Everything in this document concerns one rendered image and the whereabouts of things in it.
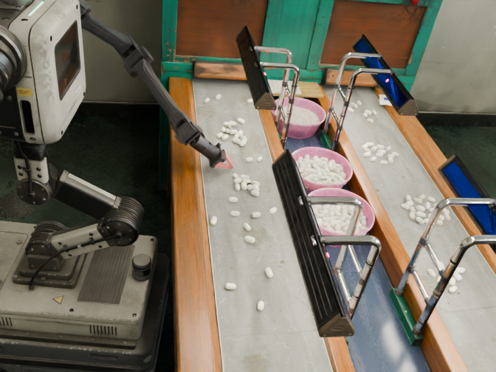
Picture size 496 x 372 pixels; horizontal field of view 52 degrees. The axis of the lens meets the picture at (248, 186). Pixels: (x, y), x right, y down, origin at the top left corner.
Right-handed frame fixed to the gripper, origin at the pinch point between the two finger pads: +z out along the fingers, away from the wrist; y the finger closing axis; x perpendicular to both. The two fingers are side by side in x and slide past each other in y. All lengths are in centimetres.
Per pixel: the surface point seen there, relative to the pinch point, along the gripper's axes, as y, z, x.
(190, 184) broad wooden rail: -13.1, -13.7, 10.0
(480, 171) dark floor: 104, 203, -67
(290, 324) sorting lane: -75, 9, -5
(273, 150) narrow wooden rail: 11.4, 14.4, -12.7
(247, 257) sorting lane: -48.1, 1.5, 0.9
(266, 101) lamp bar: -3.4, -13.1, -30.5
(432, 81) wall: 166, 160, -81
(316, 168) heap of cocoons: 2.7, 29.7, -21.5
